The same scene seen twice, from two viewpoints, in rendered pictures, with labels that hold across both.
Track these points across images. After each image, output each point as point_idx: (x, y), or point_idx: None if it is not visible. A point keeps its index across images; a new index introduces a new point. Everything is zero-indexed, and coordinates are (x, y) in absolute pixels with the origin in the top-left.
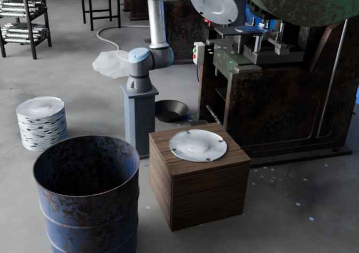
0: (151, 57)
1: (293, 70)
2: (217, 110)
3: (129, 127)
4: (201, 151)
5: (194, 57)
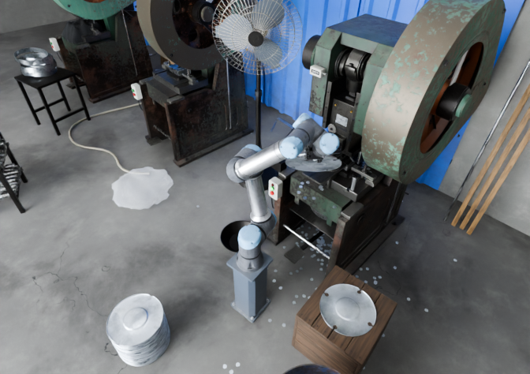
0: (263, 233)
1: (380, 192)
2: (290, 222)
3: (247, 298)
4: (357, 316)
5: (273, 194)
